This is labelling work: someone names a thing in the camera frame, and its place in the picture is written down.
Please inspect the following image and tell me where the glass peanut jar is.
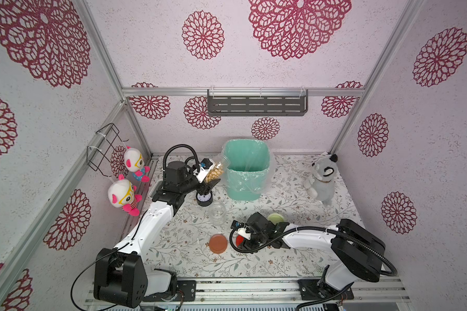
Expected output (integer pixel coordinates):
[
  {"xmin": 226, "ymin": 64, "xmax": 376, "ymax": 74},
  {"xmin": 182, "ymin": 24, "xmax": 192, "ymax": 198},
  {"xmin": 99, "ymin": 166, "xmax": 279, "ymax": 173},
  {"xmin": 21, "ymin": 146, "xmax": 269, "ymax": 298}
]
[{"xmin": 208, "ymin": 202, "xmax": 227, "ymax": 226}]

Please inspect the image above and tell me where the red lid peanut jar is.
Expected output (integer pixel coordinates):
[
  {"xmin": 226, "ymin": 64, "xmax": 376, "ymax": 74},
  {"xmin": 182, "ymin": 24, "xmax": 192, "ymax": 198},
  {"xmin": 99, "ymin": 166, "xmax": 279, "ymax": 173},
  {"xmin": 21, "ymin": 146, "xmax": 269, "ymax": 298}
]
[{"xmin": 205, "ymin": 154, "xmax": 230, "ymax": 183}]

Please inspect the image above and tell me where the brown jar lid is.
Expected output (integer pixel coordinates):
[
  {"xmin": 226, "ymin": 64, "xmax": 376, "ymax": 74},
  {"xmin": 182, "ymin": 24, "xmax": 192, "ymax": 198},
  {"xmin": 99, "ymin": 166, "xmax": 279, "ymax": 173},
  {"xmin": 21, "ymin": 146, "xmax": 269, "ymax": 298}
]
[{"xmin": 209, "ymin": 234, "xmax": 228, "ymax": 254}]

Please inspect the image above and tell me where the red jar lid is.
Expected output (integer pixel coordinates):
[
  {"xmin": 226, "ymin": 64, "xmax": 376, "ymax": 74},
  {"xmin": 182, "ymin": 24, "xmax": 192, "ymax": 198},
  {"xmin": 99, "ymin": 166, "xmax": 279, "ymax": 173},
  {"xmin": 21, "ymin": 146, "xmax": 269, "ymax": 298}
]
[{"xmin": 235, "ymin": 235, "xmax": 245, "ymax": 248}]

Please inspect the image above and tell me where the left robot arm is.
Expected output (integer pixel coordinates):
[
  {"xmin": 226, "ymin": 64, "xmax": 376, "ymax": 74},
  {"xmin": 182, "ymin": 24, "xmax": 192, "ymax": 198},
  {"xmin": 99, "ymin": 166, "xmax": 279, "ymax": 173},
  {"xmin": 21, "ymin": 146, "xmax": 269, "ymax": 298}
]
[{"xmin": 93, "ymin": 158, "xmax": 220, "ymax": 308}]

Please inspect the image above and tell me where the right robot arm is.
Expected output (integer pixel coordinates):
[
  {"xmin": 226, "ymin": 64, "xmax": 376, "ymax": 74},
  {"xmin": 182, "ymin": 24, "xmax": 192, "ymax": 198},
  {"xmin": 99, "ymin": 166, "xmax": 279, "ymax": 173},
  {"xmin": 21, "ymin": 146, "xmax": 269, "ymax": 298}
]
[{"xmin": 230, "ymin": 213, "xmax": 387, "ymax": 292}]

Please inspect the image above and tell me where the black alarm clock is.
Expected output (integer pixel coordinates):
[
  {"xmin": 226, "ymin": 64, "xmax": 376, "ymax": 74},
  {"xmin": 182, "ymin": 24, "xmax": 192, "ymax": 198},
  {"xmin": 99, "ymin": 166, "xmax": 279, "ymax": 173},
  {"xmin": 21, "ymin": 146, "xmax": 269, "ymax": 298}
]
[{"xmin": 196, "ymin": 191, "xmax": 213, "ymax": 207}]

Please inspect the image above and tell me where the green lid peanut jar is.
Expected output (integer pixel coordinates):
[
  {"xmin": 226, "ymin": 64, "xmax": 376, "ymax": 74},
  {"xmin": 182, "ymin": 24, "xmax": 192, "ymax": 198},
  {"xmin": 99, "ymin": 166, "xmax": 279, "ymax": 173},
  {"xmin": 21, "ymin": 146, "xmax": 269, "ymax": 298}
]
[{"xmin": 267, "ymin": 213, "xmax": 286, "ymax": 225}]

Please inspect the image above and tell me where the green trash bin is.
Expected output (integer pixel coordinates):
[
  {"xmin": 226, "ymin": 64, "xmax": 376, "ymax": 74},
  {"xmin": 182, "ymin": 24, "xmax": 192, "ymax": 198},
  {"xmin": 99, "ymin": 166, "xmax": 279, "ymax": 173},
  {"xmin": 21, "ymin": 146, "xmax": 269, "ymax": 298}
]
[{"xmin": 223, "ymin": 139, "xmax": 271, "ymax": 202}]

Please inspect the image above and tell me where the grey husky plush toy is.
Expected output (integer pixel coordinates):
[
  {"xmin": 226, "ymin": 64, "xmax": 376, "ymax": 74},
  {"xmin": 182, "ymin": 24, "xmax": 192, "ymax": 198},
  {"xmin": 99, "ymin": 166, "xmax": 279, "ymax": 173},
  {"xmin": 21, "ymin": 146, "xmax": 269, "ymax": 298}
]
[{"xmin": 304, "ymin": 154, "xmax": 338, "ymax": 207}]

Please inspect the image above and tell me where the plush toy blue dotted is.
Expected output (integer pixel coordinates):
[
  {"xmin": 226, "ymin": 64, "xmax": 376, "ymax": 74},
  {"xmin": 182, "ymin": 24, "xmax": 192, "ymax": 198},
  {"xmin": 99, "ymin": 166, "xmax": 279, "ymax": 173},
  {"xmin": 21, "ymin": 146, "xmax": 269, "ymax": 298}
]
[{"xmin": 123, "ymin": 146, "xmax": 150, "ymax": 183}]

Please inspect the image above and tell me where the plush toy red striped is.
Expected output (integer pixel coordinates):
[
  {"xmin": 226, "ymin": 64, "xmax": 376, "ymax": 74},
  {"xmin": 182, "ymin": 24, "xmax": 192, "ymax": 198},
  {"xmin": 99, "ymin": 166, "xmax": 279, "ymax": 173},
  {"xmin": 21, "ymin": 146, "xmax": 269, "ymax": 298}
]
[{"xmin": 108, "ymin": 174, "xmax": 143, "ymax": 216}]

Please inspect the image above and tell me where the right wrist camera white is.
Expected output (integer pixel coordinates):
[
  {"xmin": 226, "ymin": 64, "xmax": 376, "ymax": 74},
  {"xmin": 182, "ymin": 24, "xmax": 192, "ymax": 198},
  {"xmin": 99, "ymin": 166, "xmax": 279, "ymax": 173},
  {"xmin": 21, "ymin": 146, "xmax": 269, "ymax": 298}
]
[{"xmin": 232, "ymin": 220, "xmax": 252, "ymax": 240}]

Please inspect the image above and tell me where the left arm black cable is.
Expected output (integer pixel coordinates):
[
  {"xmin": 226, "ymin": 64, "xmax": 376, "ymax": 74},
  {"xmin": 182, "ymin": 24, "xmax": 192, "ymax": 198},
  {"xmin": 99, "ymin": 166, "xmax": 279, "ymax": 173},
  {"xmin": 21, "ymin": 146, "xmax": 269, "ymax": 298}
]
[{"xmin": 162, "ymin": 143, "xmax": 201, "ymax": 172}]

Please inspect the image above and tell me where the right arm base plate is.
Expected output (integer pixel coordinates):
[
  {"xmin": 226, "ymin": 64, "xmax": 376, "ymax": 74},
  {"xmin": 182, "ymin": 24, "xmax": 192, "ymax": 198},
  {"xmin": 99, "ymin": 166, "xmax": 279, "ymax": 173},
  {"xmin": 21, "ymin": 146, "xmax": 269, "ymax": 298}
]
[{"xmin": 297, "ymin": 279, "xmax": 355, "ymax": 301}]

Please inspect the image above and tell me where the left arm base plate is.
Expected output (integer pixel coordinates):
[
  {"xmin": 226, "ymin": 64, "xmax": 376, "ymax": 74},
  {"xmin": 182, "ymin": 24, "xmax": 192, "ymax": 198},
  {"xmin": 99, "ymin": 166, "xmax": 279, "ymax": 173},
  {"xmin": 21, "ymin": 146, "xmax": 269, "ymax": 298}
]
[{"xmin": 143, "ymin": 279, "xmax": 197, "ymax": 303}]

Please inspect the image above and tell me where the dark grey wall shelf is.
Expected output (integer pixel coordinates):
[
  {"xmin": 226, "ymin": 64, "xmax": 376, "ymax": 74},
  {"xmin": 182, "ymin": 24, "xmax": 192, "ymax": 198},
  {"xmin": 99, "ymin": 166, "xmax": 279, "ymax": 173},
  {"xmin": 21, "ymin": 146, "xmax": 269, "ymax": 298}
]
[{"xmin": 206, "ymin": 89, "xmax": 308, "ymax": 117}]

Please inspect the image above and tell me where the black wire wall rack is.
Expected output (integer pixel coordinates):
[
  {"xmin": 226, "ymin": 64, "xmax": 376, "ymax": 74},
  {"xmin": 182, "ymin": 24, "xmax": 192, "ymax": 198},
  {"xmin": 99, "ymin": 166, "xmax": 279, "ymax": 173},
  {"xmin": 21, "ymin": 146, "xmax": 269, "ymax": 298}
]
[{"xmin": 86, "ymin": 123, "xmax": 129, "ymax": 180}]

